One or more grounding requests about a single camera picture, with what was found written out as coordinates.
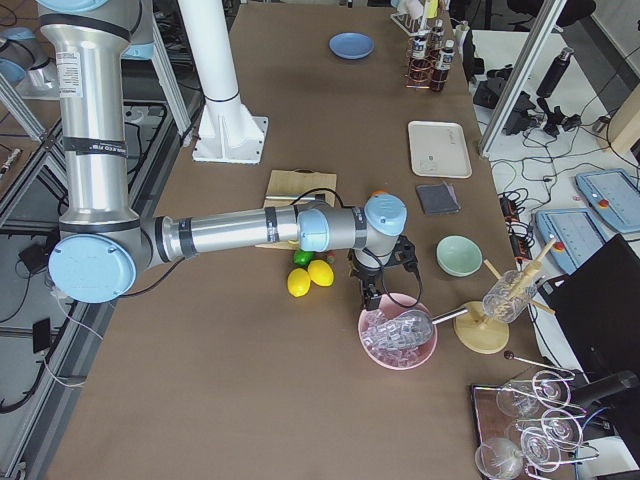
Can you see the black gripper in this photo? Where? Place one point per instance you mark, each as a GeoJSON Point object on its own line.
{"type": "Point", "coordinates": [366, 276]}

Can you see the blue plate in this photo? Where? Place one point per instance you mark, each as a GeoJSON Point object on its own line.
{"type": "Point", "coordinates": [351, 45]}

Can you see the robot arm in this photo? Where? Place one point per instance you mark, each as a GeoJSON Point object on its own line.
{"type": "Point", "coordinates": [107, 239]}

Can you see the pink bowl with ice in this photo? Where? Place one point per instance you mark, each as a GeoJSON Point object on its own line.
{"type": "Point", "coordinates": [372, 334]}

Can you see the metal ice scoop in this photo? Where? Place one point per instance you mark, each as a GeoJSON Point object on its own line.
{"type": "Point", "coordinates": [414, 328]}

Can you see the yellow lemon inner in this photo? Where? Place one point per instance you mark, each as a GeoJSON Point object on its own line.
{"type": "Point", "coordinates": [321, 273]}

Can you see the yellow lemon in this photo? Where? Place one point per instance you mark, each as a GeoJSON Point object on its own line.
{"type": "Point", "coordinates": [321, 273]}
{"type": "Point", "coordinates": [298, 282]}

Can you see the yellow lemon outer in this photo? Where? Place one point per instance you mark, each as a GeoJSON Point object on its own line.
{"type": "Point", "coordinates": [298, 282]}

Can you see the green lime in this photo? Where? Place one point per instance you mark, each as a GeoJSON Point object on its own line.
{"type": "Point", "coordinates": [302, 258]}

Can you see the green bowl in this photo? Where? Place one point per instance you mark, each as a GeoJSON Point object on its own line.
{"type": "Point", "coordinates": [458, 256]}

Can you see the wooden cup stand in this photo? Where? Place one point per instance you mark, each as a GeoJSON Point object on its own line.
{"type": "Point", "coordinates": [483, 334]}

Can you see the steel muddler black tip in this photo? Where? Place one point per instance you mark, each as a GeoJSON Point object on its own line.
{"type": "Point", "coordinates": [296, 197]}

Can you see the grey folded cloth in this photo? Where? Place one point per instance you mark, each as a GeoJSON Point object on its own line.
{"type": "Point", "coordinates": [438, 199]}

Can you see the glass mug on stand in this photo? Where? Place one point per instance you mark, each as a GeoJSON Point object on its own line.
{"type": "Point", "coordinates": [509, 296]}

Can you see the wooden cutting board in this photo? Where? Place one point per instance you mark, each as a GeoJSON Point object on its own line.
{"type": "Point", "coordinates": [298, 182]}

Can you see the cream rabbit tray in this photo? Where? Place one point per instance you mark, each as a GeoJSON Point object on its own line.
{"type": "Point", "coordinates": [438, 149]}

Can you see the wine glass rack tray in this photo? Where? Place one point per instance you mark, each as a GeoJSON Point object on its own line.
{"type": "Point", "coordinates": [529, 428]}

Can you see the black monitor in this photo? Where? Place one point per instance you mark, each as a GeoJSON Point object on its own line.
{"type": "Point", "coordinates": [597, 308]}

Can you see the tea bottle one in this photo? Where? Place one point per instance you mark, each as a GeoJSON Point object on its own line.
{"type": "Point", "coordinates": [418, 59]}

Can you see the tea bottle two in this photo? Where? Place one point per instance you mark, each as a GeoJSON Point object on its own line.
{"type": "Point", "coordinates": [442, 66]}

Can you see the tea bottle three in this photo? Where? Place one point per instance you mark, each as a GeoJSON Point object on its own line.
{"type": "Point", "coordinates": [437, 34]}

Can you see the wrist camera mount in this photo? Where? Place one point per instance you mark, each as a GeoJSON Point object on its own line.
{"type": "Point", "coordinates": [404, 255]}

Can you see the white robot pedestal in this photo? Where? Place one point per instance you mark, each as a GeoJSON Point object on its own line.
{"type": "Point", "coordinates": [228, 132]}

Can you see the copper wire bottle rack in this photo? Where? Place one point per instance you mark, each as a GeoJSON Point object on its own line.
{"type": "Point", "coordinates": [429, 60]}

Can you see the white wire cup rack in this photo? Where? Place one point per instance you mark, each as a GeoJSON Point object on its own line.
{"type": "Point", "coordinates": [413, 16]}

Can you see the aluminium frame post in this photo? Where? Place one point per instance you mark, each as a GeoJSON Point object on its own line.
{"type": "Point", "coordinates": [542, 27]}

